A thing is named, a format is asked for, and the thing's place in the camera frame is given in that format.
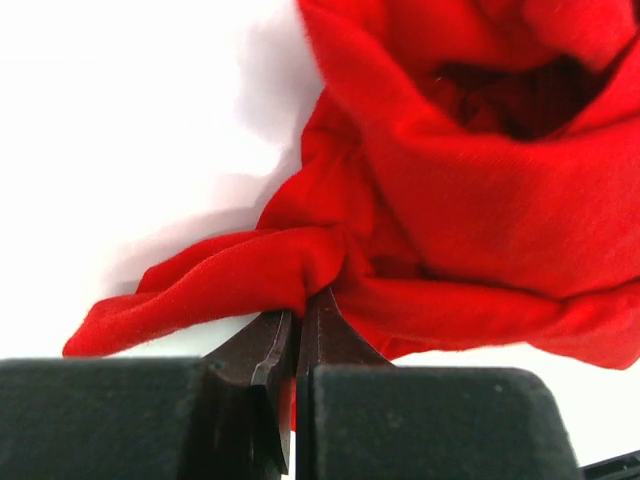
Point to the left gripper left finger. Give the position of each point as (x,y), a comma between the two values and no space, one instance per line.
(225,415)

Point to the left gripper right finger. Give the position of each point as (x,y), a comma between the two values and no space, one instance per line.
(361,417)

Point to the red t shirt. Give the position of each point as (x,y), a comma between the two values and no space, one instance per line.
(470,177)

